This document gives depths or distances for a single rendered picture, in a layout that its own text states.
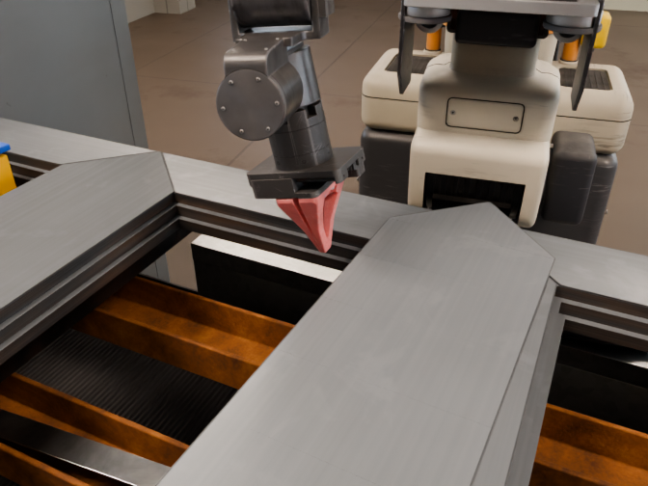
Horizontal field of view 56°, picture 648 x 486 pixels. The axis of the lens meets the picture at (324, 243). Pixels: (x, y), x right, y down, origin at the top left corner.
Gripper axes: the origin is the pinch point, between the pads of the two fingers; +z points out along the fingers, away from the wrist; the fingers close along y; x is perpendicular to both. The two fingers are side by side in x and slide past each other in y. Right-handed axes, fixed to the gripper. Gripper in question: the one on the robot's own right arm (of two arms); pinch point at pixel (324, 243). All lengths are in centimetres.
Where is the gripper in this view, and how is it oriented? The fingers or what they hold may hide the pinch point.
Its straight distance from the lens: 63.8
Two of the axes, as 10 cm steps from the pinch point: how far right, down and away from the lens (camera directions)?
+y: 8.8, 0.1, -4.7
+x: 4.2, -4.7, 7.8
